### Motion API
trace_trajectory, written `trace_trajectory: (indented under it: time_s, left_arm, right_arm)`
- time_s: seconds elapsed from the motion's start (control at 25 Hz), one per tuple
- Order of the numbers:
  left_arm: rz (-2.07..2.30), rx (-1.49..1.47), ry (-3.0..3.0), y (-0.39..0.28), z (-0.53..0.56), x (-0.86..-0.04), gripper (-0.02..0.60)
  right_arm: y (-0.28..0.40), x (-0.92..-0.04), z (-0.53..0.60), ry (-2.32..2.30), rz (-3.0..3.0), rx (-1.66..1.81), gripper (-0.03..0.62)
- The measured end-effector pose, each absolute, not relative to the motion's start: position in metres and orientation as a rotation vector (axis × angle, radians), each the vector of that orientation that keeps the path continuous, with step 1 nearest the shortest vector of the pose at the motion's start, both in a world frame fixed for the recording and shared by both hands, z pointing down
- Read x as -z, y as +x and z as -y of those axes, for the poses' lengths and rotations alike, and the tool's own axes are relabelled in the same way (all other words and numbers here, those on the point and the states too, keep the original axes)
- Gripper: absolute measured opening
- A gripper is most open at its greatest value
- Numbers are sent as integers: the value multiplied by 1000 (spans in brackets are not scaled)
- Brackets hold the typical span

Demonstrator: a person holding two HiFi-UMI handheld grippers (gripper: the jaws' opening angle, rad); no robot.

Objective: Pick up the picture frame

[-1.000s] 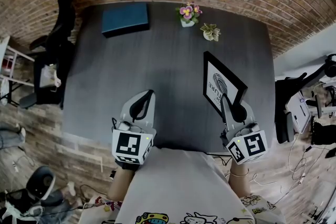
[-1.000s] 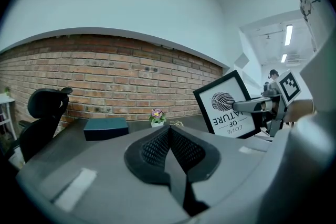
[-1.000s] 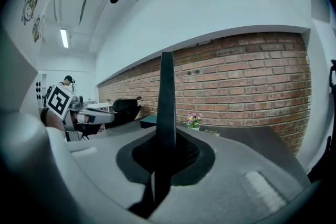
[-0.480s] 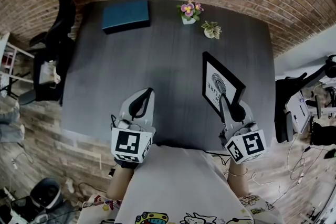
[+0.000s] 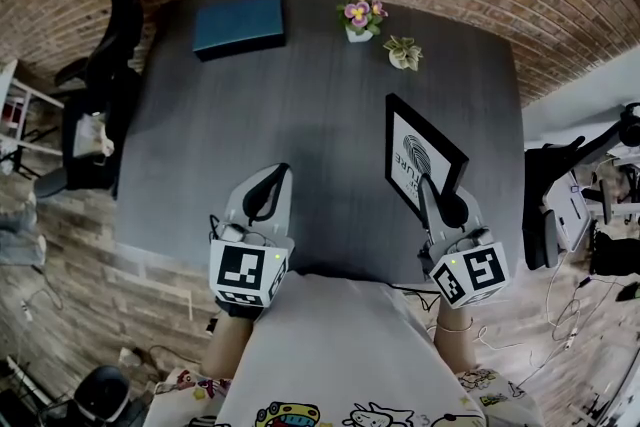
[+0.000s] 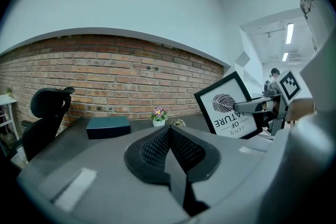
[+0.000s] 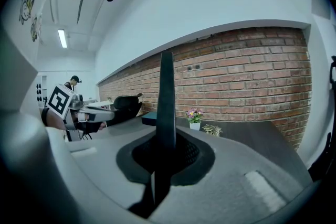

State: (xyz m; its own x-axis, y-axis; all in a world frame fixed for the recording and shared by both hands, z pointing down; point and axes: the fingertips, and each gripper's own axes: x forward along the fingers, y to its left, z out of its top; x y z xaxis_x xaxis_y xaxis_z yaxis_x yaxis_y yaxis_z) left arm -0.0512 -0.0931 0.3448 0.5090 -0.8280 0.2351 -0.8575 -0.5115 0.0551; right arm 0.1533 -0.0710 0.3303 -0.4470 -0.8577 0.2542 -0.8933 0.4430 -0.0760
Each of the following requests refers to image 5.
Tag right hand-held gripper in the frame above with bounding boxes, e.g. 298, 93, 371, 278
418, 173, 512, 310

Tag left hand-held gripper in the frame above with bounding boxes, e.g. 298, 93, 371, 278
208, 162, 294, 322

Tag black picture frame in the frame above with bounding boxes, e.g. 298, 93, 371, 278
384, 92, 471, 219

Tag person's left forearm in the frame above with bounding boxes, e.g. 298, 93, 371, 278
201, 308, 255, 380

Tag person's right forearm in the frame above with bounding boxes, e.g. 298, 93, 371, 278
432, 301, 477, 374

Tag black chair with white panel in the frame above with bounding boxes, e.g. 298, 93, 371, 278
521, 136, 595, 272

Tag small green potted plant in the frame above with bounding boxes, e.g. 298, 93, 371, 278
382, 35, 425, 73

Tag person's grey printed shirt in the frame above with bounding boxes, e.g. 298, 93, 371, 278
216, 271, 487, 427

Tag dark blue box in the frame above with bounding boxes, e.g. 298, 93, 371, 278
192, 0, 288, 63

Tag white bag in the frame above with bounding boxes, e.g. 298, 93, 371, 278
74, 111, 116, 160

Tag black office chair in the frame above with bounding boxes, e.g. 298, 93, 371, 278
33, 0, 147, 200

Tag pink potted flower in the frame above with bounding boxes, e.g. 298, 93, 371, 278
335, 0, 390, 44

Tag person's cartoon patterned shorts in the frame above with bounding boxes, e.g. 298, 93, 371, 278
152, 366, 547, 427

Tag white shelf rack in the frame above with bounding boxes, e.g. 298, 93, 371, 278
0, 58, 67, 158

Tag thin wrist bracelet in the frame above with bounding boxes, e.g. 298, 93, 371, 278
436, 318, 475, 334

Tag white floor cable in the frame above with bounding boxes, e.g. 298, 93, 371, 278
543, 252, 584, 352

